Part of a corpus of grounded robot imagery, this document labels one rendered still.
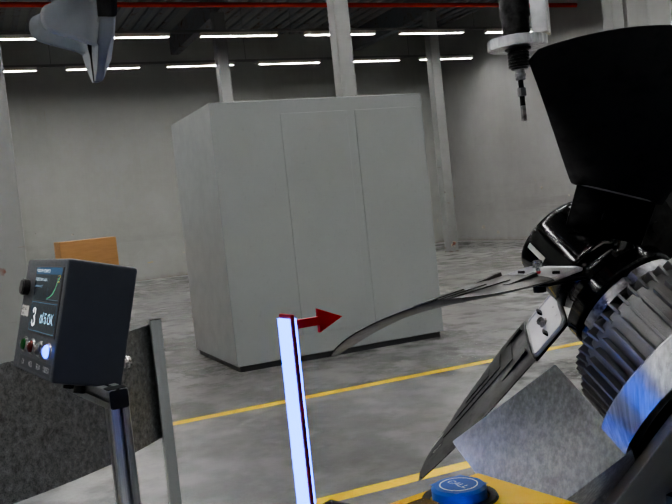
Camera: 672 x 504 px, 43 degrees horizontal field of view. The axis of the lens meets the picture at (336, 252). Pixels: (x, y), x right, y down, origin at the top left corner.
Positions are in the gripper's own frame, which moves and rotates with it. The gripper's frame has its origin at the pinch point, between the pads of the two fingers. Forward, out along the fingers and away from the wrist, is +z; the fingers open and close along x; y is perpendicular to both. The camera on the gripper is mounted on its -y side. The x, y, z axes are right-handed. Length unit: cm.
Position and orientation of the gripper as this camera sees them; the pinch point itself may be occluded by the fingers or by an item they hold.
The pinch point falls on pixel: (104, 66)
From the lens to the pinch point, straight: 77.0
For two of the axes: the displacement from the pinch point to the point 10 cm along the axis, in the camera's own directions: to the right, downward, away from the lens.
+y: -8.2, 1.2, -5.6
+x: 5.6, -0.1, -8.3
